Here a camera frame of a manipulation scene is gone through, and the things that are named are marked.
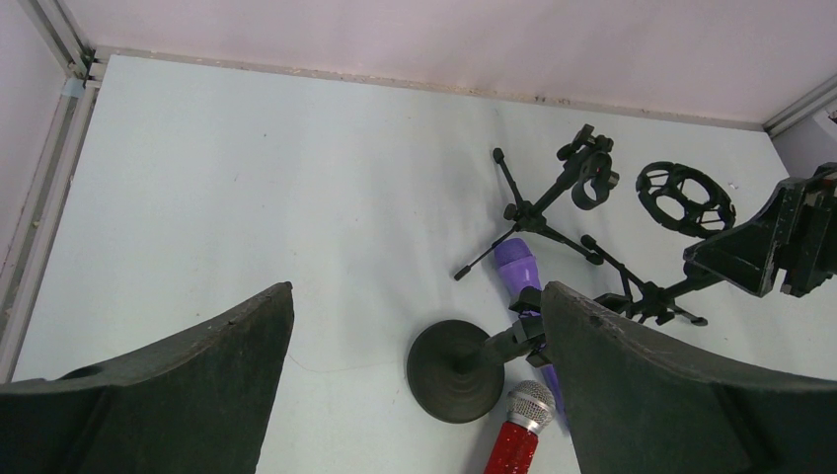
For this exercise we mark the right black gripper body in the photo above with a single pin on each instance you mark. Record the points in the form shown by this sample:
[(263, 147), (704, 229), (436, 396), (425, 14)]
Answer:
[(807, 225)]

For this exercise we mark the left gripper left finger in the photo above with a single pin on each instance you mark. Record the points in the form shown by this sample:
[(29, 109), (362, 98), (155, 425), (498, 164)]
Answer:
[(198, 401)]

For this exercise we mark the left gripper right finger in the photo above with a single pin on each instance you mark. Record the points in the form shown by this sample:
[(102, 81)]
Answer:
[(639, 401)]

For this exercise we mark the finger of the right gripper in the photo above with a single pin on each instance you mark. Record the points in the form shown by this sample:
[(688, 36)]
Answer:
[(747, 255)]

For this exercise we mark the black tripod shock-mount stand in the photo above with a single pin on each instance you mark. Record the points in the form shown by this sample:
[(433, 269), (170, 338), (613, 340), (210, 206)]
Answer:
[(686, 203)]

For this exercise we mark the red glitter microphone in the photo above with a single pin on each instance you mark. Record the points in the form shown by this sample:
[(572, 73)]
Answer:
[(530, 407)]

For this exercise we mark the purple microphone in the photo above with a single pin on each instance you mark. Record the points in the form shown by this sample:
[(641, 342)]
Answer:
[(517, 268)]

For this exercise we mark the black tripod clip stand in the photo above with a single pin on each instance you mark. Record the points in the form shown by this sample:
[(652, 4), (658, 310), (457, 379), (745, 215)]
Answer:
[(587, 175)]

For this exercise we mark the round base mic stand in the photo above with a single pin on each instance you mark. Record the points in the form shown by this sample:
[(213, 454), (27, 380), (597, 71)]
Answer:
[(455, 370)]

